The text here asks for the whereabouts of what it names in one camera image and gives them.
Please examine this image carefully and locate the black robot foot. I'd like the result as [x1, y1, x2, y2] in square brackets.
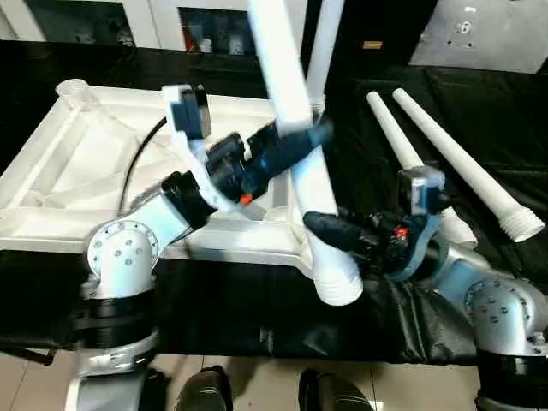
[175, 366, 235, 411]
[297, 370, 378, 411]

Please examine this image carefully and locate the black right robot foot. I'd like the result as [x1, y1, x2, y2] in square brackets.
[297, 370, 378, 411]

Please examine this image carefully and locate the black left robot foot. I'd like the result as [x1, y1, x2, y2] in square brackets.
[175, 366, 235, 411]

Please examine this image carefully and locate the white cabinet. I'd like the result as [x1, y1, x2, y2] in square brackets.
[0, 0, 310, 57]

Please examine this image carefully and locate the black metal table leg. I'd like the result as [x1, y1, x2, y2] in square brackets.
[0, 341, 54, 366]

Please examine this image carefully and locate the black box with yellow label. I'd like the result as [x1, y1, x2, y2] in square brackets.
[321, 0, 439, 80]

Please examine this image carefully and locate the white plastic table top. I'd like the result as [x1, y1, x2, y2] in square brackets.
[0, 79, 333, 277]

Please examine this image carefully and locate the white plastic table leg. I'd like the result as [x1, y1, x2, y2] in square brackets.
[305, 0, 346, 114]
[366, 90, 480, 250]
[246, 0, 366, 307]
[391, 86, 546, 244]

